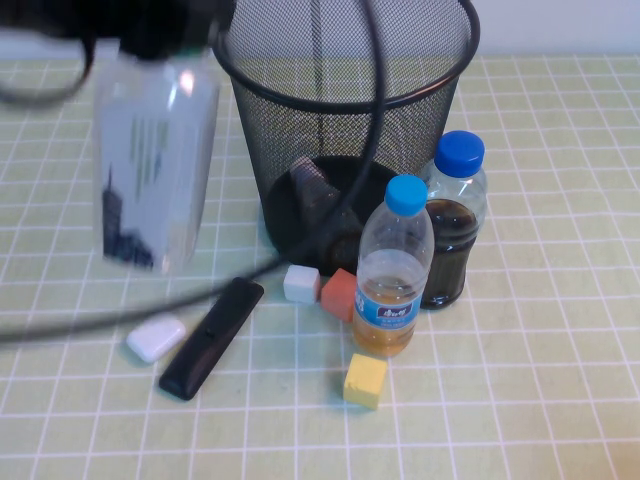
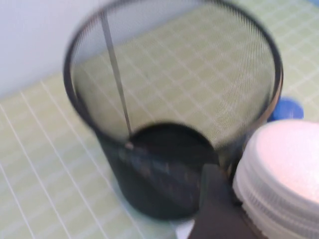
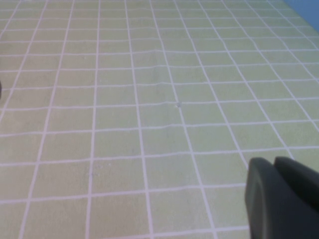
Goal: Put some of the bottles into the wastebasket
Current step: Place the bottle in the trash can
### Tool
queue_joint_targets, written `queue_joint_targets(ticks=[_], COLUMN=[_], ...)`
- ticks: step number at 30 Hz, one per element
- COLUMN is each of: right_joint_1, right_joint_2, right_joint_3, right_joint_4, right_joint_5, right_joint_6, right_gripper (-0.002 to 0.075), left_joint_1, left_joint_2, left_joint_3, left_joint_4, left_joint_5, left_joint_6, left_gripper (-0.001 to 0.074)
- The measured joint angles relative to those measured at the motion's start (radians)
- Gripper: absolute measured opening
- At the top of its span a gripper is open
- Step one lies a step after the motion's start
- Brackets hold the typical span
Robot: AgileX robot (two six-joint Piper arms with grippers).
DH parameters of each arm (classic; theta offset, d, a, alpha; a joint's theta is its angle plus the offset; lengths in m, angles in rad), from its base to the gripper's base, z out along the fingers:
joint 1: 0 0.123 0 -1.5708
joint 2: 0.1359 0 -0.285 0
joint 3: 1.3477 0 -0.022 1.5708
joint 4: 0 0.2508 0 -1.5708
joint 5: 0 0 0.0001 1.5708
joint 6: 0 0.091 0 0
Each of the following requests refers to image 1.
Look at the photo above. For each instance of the blue-capped orange liquid bottle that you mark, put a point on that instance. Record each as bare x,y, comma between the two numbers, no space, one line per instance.
385,310

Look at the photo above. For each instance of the blue-capped dark liquid bottle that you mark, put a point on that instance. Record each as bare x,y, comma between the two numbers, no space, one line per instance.
452,250

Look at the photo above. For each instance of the dark brown plastic bottle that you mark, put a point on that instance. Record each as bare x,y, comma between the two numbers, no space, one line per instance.
320,200

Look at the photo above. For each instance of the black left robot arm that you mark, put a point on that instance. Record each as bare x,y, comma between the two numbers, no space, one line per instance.
55,15

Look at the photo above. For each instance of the orange cube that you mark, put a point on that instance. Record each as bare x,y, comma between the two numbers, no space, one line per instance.
337,297

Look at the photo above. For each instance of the white earbuds case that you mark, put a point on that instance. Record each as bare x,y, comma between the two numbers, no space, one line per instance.
152,342

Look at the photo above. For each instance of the yellow cube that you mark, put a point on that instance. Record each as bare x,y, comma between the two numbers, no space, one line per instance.
365,380

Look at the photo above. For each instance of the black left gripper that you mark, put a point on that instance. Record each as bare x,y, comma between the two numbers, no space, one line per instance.
170,22

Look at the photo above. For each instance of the white-capped green-label clear bottle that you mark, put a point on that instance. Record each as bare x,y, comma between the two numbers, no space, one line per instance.
150,150

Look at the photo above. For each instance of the white cube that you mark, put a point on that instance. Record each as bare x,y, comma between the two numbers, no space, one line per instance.
301,285

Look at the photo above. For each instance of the black mesh wastebasket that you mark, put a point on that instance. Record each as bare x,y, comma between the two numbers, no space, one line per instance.
280,125

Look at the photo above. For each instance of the black remote control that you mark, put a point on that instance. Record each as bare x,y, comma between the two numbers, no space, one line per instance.
200,350

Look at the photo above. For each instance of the green checked tablecloth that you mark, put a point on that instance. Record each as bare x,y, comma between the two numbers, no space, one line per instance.
550,350

